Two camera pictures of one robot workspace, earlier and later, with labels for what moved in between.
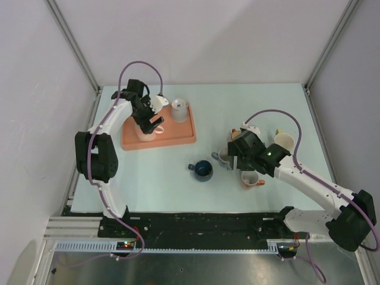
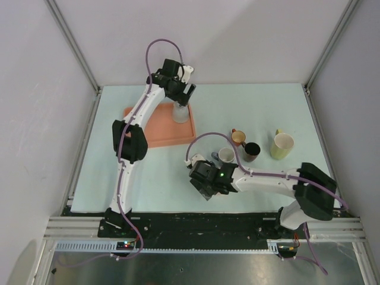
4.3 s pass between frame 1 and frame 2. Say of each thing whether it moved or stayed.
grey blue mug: stayed
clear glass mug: stayed
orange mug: stayed
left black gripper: moved
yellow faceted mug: stayed
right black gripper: moved
